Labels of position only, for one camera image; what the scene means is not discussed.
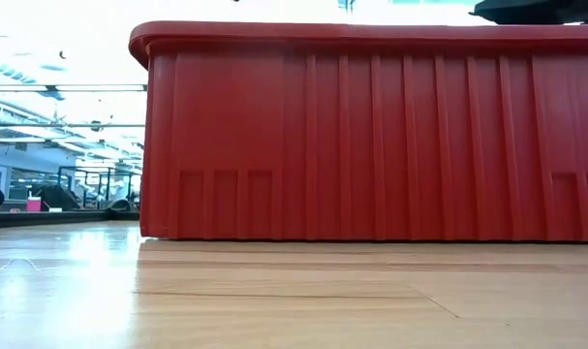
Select black slide sandal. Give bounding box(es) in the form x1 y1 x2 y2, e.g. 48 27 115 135
470 0 588 26

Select red plastic bin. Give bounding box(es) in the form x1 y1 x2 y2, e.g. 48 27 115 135
128 20 588 242

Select long ceiling light fixture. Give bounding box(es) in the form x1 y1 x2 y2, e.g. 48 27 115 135
0 83 148 93

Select black office chair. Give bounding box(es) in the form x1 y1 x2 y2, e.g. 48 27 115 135
35 185 81 211

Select black aluminium table frame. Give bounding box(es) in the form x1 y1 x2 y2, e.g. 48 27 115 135
0 209 142 230

